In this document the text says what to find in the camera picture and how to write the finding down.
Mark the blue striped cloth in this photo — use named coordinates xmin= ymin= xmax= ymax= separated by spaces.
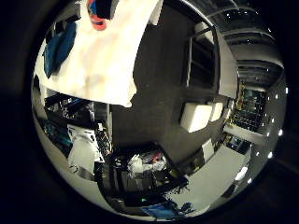
xmin=42 ymin=21 xmax=78 ymax=78

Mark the large white cube ottoman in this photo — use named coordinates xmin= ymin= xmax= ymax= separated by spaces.
xmin=179 ymin=102 xmax=213 ymax=133

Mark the small white cube ottoman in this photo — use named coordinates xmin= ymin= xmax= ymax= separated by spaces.
xmin=208 ymin=102 xmax=224 ymax=122

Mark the white plastic bag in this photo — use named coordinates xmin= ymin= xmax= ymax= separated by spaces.
xmin=126 ymin=153 xmax=167 ymax=178

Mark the black bin with clutter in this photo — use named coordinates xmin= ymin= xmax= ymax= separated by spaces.
xmin=95 ymin=145 xmax=190 ymax=207

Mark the blue chair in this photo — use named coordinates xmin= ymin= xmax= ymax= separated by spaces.
xmin=141 ymin=200 xmax=194 ymax=220

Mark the black metal shelf frame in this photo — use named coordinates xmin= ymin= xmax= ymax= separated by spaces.
xmin=185 ymin=26 xmax=220 ymax=91

